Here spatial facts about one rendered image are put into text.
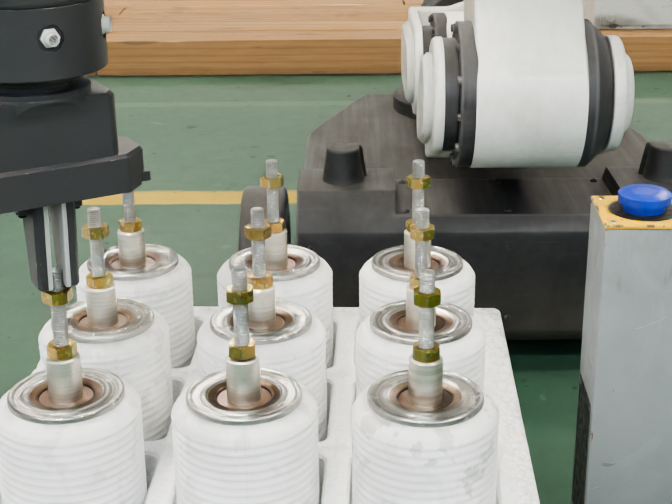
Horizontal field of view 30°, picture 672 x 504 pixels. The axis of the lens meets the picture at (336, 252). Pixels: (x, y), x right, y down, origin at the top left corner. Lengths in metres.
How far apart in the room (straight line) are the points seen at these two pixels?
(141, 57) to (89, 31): 2.10
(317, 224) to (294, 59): 1.49
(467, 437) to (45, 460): 0.26
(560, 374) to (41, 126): 0.82
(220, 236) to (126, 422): 1.03
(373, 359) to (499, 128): 0.35
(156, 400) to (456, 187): 0.59
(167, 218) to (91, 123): 1.16
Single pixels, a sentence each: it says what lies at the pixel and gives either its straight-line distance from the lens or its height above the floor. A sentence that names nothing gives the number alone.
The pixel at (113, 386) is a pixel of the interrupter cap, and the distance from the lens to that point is 0.85.
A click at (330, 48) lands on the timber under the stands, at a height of 0.06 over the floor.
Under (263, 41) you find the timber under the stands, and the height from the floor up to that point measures 0.08.
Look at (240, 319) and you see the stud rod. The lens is 0.80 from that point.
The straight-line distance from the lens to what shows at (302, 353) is 0.90.
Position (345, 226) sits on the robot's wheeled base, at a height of 0.18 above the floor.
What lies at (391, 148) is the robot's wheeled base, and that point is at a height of 0.17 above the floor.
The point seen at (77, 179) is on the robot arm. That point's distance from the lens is 0.77.
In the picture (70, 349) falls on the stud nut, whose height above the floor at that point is 0.29.
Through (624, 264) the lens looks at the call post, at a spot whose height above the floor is 0.28.
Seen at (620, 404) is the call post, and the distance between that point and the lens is 1.02.
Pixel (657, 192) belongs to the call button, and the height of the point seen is 0.33.
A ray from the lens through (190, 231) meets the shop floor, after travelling 1.86.
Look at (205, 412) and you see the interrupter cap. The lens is 0.80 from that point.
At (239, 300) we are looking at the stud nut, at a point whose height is 0.32.
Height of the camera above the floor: 0.63
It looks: 21 degrees down
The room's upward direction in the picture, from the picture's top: 1 degrees counter-clockwise
